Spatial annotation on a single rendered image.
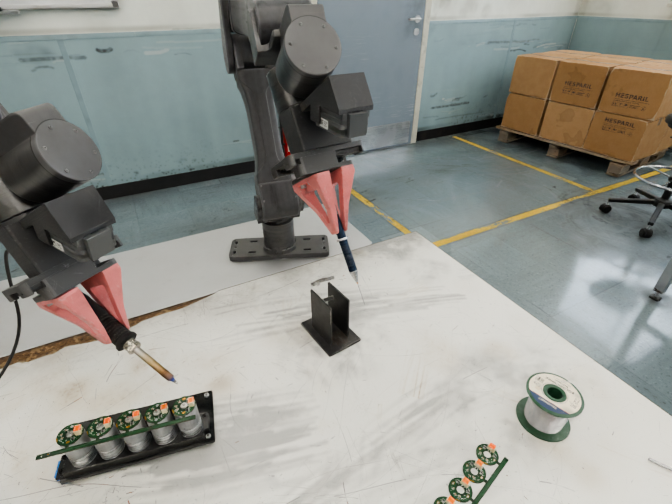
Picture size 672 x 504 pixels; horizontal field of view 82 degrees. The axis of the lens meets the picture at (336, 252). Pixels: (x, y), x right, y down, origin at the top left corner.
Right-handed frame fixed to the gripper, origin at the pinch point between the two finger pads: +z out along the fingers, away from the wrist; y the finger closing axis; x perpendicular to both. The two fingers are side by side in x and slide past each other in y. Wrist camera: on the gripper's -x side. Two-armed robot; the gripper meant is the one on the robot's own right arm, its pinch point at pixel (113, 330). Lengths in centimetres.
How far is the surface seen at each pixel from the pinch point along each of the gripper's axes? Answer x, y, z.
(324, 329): -9.1, 20.1, 16.4
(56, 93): 204, 122, -88
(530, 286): -5, 159, 102
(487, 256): 16, 177, 91
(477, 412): -28.3, 18.5, 29.3
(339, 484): -18.1, 2.7, 23.9
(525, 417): -33, 20, 32
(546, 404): -36.4, 19.3, 27.9
